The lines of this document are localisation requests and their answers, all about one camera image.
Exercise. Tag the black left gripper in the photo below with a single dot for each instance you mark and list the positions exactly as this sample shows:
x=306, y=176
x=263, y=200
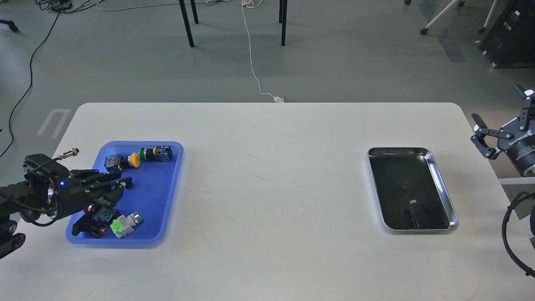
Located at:
x=72, y=195

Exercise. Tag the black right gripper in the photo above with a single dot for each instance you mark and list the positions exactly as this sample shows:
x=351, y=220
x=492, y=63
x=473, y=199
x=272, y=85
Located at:
x=515, y=138

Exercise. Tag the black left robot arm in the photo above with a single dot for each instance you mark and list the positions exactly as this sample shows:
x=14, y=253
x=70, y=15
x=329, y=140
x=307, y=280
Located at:
x=51, y=189

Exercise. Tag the blue plastic tray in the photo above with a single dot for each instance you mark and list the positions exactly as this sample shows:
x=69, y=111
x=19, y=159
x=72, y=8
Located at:
x=151, y=195

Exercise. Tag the black equipment cart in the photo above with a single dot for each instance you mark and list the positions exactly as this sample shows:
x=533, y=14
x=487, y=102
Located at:
x=510, y=43

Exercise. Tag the metal tray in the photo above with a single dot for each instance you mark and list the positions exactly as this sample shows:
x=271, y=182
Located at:
x=411, y=193

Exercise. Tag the black table leg left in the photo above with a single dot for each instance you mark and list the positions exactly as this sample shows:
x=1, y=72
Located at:
x=186, y=21

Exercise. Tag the black table leg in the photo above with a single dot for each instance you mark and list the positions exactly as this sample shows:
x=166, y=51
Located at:
x=282, y=18
x=186, y=21

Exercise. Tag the black table leg right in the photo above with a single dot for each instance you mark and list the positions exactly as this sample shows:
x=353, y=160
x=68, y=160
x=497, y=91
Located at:
x=282, y=18

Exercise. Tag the yellow push button switch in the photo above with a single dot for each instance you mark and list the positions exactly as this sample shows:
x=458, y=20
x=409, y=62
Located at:
x=117, y=162

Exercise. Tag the red push button switch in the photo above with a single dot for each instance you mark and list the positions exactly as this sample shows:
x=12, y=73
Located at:
x=95, y=221

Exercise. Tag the white green switch module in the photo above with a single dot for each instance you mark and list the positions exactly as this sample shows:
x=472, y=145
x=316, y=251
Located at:
x=123, y=225

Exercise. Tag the green push button switch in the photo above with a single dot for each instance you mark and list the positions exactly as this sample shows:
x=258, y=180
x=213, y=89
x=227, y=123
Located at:
x=158, y=153

